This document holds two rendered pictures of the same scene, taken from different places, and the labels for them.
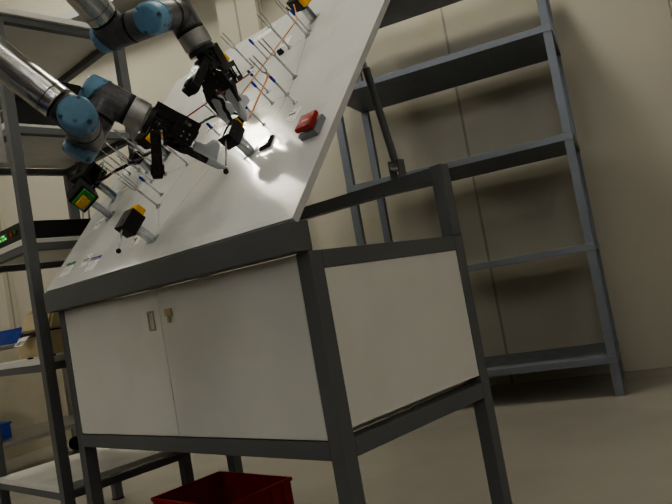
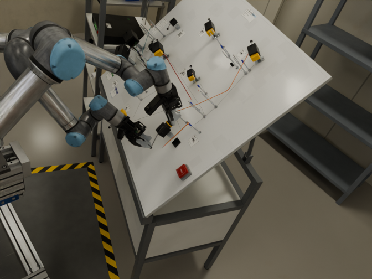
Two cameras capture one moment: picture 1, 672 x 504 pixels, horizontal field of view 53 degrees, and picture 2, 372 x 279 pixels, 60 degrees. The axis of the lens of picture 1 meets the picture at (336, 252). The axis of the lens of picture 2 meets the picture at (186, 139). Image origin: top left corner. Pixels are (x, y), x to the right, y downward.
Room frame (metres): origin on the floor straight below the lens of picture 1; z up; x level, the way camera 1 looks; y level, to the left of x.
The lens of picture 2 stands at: (0.52, -0.22, 2.18)
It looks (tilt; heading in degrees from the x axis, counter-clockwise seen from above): 41 degrees down; 15
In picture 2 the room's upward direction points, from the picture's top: 18 degrees clockwise
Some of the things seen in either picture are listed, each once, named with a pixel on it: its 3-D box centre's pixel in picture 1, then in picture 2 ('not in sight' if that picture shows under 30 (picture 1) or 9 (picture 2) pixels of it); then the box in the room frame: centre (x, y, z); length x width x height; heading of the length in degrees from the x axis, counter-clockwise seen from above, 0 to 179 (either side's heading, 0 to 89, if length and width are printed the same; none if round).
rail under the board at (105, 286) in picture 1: (149, 276); (120, 137); (1.78, 0.50, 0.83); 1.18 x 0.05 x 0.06; 48
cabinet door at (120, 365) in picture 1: (118, 367); (111, 134); (1.98, 0.69, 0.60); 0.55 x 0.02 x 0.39; 48
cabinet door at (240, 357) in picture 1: (232, 355); (129, 196); (1.60, 0.28, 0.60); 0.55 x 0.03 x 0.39; 48
